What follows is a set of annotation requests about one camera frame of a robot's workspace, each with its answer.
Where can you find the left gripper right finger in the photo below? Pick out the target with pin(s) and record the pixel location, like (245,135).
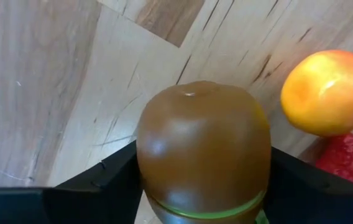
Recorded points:
(304,199)

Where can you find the brown kiwi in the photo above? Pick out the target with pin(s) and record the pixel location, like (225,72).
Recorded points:
(204,140)

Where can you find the orange peach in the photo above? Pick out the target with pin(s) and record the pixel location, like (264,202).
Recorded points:
(325,93)

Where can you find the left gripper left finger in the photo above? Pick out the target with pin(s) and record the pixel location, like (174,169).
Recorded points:
(102,193)

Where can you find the red strawberry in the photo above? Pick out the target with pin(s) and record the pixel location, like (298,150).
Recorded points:
(347,158)

